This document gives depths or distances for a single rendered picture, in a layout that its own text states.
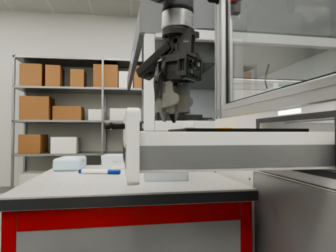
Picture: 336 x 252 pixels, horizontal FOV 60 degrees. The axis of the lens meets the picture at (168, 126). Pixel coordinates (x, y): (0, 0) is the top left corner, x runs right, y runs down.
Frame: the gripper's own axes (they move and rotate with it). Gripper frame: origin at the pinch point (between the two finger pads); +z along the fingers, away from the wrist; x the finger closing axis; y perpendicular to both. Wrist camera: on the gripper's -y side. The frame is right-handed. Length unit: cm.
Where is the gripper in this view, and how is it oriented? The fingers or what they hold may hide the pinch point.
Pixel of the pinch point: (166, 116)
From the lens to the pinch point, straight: 69.6
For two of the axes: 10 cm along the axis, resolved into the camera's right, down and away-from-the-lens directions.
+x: 5.9, 0.6, 8.0
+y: 8.1, 0.1, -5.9
